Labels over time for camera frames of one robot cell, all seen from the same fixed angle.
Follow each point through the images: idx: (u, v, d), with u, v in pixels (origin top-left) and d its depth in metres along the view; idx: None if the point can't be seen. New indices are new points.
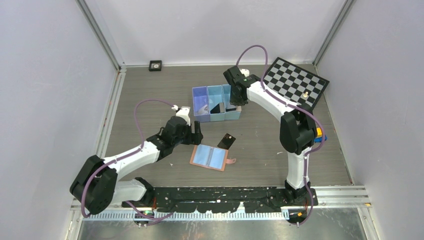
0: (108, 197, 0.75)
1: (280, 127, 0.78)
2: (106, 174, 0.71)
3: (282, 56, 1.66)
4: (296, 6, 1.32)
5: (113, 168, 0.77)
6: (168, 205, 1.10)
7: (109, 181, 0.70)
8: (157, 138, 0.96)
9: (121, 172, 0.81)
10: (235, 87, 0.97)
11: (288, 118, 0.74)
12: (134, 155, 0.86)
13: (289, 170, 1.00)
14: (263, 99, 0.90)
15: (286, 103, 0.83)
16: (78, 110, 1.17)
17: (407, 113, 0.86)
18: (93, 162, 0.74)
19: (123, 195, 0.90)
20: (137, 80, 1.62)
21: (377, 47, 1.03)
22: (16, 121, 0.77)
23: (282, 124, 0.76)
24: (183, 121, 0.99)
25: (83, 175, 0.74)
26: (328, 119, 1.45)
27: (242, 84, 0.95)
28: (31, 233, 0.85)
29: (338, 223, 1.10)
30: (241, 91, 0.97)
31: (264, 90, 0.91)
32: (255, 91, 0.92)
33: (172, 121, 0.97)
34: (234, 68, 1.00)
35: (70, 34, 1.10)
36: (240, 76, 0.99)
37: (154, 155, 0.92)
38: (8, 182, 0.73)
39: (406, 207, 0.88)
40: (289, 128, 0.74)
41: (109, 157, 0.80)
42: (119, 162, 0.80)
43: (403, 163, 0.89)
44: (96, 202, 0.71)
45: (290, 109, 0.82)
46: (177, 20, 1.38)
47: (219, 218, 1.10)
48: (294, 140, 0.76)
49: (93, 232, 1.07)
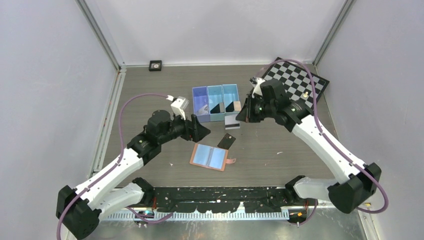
0: (92, 222, 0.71)
1: (340, 189, 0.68)
2: (78, 207, 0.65)
3: (283, 56, 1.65)
4: (296, 6, 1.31)
5: (84, 200, 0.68)
6: (167, 205, 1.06)
7: (81, 215, 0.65)
8: (139, 141, 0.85)
9: (98, 199, 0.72)
10: (279, 116, 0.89)
11: (353, 184, 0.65)
12: (111, 175, 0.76)
13: (305, 182, 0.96)
14: (315, 142, 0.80)
15: (352, 162, 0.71)
16: (78, 110, 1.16)
17: (407, 113, 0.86)
18: (65, 193, 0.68)
19: (117, 206, 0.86)
20: (137, 80, 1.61)
21: (378, 46, 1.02)
22: (16, 121, 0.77)
23: (346, 189, 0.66)
24: (166, 116, 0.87)
25: (61, 206, 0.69)
26: (328, 119, 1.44)
27: (289, 114, 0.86)
28: (32, 233, 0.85)
29: (338, 223, 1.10)
30: (285, 121, 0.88)
31: (320, 133, 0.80)
32: (308, 131, 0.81)
33: (152, 118, 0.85)
34: (278, 88, 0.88)
35: (69, 34, 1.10)
36: (285, 100, 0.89)
37: (137, 163, 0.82)
38: (9, 182, 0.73)
39: (406, 207, 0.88)
40: (351, 194, 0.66)
41: (82, 184, 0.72)
42: (93, 189, 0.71)
43: (403, 163, 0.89)
44: (79, 231, 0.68)
45: (356, 172, 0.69)
46: (177, 20, 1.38)
47: (219, 218, 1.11)
48: (351, 204, 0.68)
49: (93, 232, 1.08)
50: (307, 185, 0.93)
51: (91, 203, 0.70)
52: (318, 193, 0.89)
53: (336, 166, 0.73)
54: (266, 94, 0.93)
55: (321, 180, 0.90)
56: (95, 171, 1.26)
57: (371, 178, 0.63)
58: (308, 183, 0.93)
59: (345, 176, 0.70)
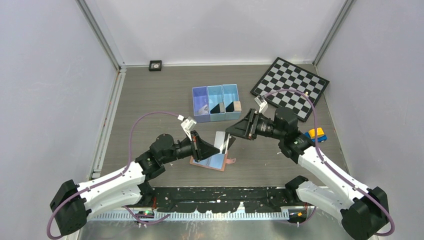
0: (80, 222, 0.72)
1: (348, 215, 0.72)
2: (74, 204, 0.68)
3: (282, 56, 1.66)
4: (296, 6, 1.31)
5: (82, 198, 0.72)
6: (167, 205, 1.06)
7: (75, 212, 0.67)
8: (147, 158, 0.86)
9: (93, 201, 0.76)
10: (285, 148, 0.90)
11: (360, 208, 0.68)
12: (113, 182, 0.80)
13: (313, 191, 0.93)
14: (319, 171, 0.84)
15: (354, 186, 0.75)
16: (78, 110, 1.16)
17: (407, 113, 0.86)
18: (67, 187, 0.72)
19: (109, 207, 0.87)
20: (136, 80, 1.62)
21: (378, 46, 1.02)
22: (15, 121, 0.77)
23: (353, 213, 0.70)
24: (169, 144, 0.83)
25: (58, 198, 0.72)
26: (328, 119, 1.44)
27: (295, 150, 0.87)
28: (32, 233, 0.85)
29: (338, 223, 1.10)
30: (290, 153, 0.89)
31: (322, 161, 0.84)
32: (311, 160, 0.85)
33: (156, 143, 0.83)
34: (294, 124, 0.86)
35: (70, 34, 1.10)
36: (294, 132, 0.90)
37: (139, 179, 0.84)
38: (9, 182, 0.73)
39: (406, 206, 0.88)
40: (360, 219, 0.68)
41: (85, 183, 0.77)
42: (93, 190, 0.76)
43: (402, 163, 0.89)
44: (66, 228, 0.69)
45: (360, 196, 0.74)
46: (177, 20, 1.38)
47: (219, 218, 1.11)
48: (365, 230, 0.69)
49: (93, 232, 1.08)
50: (314, 197, 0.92)
51: (86, 203, 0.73)
52: (327, 209, 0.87)
53: (341, 191, 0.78)
54: (280, 123, 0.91)
55: (330, 196, 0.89)
56: (95, 171, 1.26)
57: (376, 203, 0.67)
58: (315, 193, 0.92)
59: (349, 200, 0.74)
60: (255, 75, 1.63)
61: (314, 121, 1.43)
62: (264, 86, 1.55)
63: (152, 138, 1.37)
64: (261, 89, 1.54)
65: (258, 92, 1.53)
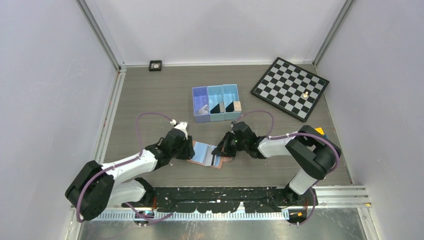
0: (104, 203, 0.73)
1: (293, 156, 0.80)
2: (103, 180, 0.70)
3: (283, 56, 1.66)
4: (296, 6, 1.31)
5: (110, 175, 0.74)
6: (168, 205, 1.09)
7: (105, 188, 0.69)
8: (155, 147, 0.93)
9: (117, 180, 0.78)
10: (251, 152, 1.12)
11: (292, 144, 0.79)
12: (133, 163, 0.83)
13: (294, 177, 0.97)
14: (272, 146, 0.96)
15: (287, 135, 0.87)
16: (78, 110, 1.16)
17: (408, 113, 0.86)
18: (91, 167, 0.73)
19: (119, 199, 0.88)
20: (136, 81, 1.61)
21: (378, 47, 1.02)
22: (16, 121, 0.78)
23: (293, 152, 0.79)
24: (183, 133, 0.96)
25: (80, 180, 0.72)
26: (329, 119, 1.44)
27: (258, 151, 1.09)
28: (31, 232, 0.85)
29: (338, 223, 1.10)
30: (256, 154, 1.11)
31: (269, 138, 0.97)
32: (264, 143, 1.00)
33: (172, 131, 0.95)
34: (248, 130, 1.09)
35: (70, 34, 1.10)
36: (251, 136, 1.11)
37: (152, 164, 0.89)
38: (8, 182, 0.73)
39: (407, 207, 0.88)
40: (296, 151, 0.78)
41: (107, 164, 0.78)
42: (117, 169, 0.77)
43: (402, 163, 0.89)
44: (91, 207, 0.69)
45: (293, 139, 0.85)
46: (177, 20, 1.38)
47: (219, 218, 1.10)
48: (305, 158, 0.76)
49: (93, 232, 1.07)
50: (296, 179, 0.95)
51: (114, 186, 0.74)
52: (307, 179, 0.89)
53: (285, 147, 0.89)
54: (239, 135, 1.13)
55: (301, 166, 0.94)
56: None
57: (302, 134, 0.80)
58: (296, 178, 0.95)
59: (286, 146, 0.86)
60: (255, 75, 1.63)
61: (314, 121, 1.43)
62: (264, 86, 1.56)
63: (151, 138, 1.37)
64: (261, 89, 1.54)
65: (258, 92, 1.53)
